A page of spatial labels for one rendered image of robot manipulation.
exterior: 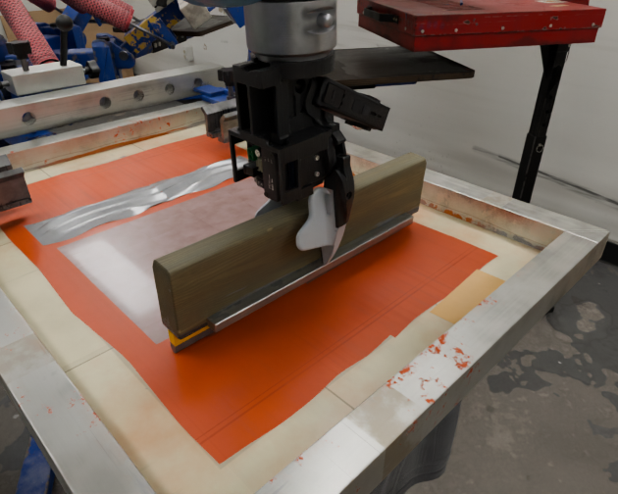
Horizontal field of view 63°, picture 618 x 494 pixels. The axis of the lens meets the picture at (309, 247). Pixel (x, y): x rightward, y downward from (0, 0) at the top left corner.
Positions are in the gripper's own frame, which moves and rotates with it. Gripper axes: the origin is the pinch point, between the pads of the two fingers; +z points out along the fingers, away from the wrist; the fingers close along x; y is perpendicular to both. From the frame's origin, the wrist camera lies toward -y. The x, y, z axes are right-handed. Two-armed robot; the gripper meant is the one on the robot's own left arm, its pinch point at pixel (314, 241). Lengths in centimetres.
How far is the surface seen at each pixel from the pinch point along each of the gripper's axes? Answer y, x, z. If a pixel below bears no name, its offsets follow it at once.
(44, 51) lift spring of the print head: -5, -84, -7
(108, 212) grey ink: 9.9, -30.4, 4.0
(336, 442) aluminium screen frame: 16.4, 18.4, 0.4
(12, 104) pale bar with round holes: 9, -62, -4
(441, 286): -8.6, 11.2, 5.0
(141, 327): 18.4, -5.9, 4.1
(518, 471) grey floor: -66, 13, 102
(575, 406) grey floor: -101, 15, 104
